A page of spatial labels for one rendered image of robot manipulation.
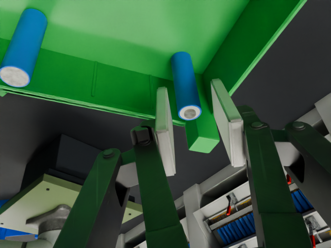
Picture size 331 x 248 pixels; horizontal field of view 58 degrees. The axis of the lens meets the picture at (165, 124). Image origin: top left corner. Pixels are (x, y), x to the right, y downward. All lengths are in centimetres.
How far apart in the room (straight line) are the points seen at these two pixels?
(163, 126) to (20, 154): 104
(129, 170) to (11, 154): 105
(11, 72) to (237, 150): 14
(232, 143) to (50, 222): 87
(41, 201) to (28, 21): 76
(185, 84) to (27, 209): 83
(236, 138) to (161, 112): 5
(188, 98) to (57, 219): 82
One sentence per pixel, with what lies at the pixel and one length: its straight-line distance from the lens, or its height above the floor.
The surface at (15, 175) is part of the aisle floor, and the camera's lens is 132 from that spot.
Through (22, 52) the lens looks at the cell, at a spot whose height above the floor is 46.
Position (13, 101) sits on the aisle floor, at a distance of 96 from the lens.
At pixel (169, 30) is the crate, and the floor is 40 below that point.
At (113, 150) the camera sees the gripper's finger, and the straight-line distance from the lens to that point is 16.
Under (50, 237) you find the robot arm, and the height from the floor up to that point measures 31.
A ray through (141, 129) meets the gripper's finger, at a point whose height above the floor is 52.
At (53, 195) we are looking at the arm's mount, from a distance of 92.
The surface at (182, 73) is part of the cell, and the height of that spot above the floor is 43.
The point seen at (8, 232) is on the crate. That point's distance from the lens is 181.
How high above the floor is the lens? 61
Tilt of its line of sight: 38 degrees down
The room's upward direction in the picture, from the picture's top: 174 degrees clockwise
